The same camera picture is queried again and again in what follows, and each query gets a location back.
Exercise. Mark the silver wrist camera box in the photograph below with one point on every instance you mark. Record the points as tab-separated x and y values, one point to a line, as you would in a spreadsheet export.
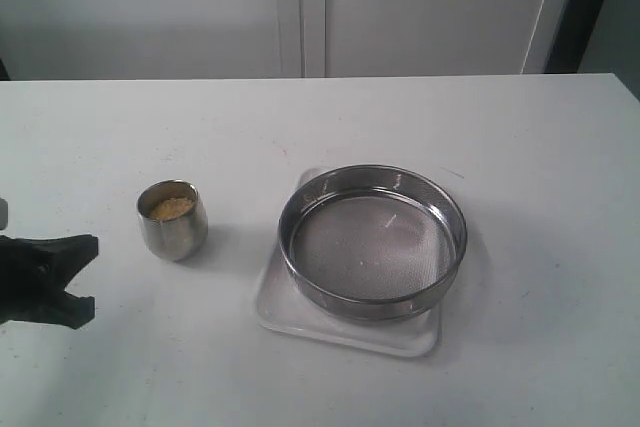
4	214

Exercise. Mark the white square tray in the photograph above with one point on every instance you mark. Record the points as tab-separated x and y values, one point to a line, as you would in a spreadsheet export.
280	307

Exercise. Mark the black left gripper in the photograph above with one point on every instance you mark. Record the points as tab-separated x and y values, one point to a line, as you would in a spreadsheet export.
32	279

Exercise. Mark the yellow and white grains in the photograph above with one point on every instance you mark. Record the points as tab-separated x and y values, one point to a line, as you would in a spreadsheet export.
171	208

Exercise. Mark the white cabinet doors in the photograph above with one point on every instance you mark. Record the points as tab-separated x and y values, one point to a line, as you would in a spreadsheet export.
167	39

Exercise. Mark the stainless steel cup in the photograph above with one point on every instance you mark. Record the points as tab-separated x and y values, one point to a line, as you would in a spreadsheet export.
177	239

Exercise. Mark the round metal sieve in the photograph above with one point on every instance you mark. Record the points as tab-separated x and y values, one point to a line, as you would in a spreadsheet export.
372	242

